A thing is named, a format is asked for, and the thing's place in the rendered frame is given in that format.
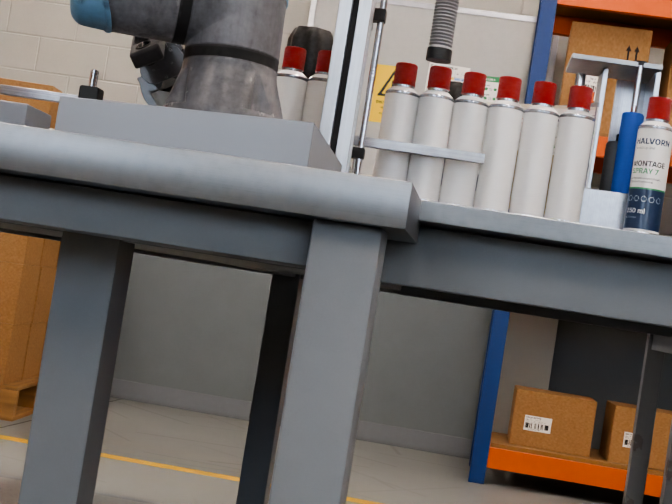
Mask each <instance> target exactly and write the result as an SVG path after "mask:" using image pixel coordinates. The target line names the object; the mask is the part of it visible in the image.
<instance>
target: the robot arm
mask: <svg viewBox="0 0 672 504"><path fill-rule="evenodd" d="M288 4H289V0H70V12H71V15H72V17H73V19H74V20H75V21H76V22H77V23H78V24H80V25H82V26H86V27H90V28H95V29H99V30H104V32H106V33H111V32H114V33H120V34H125V35H131V36H133V39H132V45H131V50H130V58H131V60H132V63H133V65H134V67H135V68H136V69H138V68H140V74H141V77H138V78H137V80H138V82H139V84H140V88H141V93H142V96H143V98H144V100H145V101H146V103H147V104H148V105H153V106H163V107H172V108H182V109H191V110H200V111H210V112H219V113H229V114H238V115H248V116H257V117H267V118H276V119H283V116H282V110H281V105H280V99H279V94H278V88H277V73H278V65H279V59H280V51H281V44H282V36H283V28H284V21H285V13H286V9H287V8H288ZM183 45H185V47H184V46H183Z"/></svg>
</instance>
